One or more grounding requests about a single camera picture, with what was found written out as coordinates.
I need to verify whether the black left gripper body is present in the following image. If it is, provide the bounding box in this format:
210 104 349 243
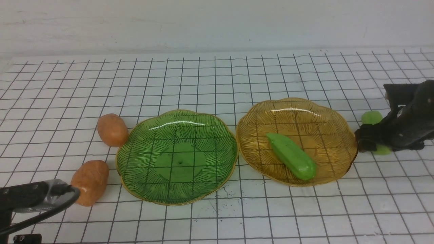
0 179 81 214

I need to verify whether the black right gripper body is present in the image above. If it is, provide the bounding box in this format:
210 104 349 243
384 79 434 151

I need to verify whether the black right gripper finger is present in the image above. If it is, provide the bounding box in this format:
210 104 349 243
354 123 386 152

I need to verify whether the short green cucumber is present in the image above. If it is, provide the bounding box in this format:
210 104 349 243
361 110 392 155

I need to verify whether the orange potato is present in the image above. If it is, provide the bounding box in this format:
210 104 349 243
97 113 129 148
71 160 110 207

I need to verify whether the long green cucumber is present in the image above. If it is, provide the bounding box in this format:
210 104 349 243
266 133 317 181

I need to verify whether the amber glass plate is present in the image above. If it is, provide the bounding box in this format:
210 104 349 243
236 98 358 187

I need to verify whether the green glass plate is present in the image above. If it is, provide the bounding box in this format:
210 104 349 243
115 109 239 205

